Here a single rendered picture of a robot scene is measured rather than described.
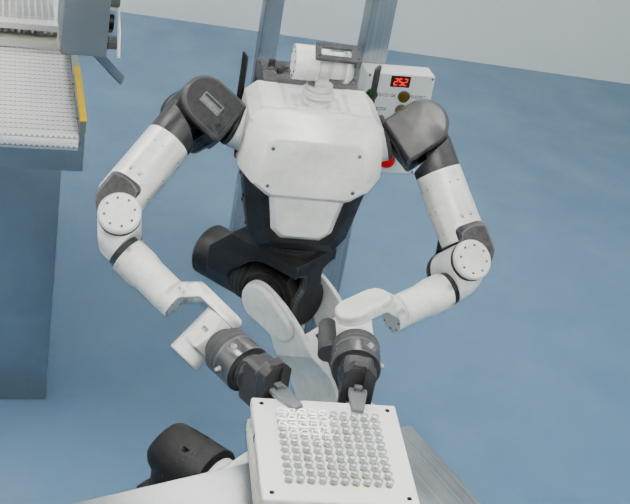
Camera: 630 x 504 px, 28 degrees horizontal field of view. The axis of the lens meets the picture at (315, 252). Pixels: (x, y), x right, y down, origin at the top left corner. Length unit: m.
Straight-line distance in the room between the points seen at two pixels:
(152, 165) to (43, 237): 1.08
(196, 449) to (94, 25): 1.00
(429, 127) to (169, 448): 1.03
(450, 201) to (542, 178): 3.09
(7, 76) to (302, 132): 1.23
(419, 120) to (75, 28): 0.91
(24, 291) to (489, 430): 1.42
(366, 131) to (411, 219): 2.53
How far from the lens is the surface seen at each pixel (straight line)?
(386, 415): 2.11
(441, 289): 2.36
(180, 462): 2.94
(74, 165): 3.13
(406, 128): 2.41
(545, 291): 4.61
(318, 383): 2.56
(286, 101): 2.38
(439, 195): 2.41
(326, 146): 2.33
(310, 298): 2.56
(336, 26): 6.51
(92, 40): 2.96
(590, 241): 5.06
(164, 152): 2.31
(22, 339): 3.52
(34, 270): 3.40
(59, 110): 3.20
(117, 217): 2.24
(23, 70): 3.41
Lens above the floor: 2.20
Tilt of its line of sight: 29 degrees down
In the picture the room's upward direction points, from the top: 11 degrees clockwise
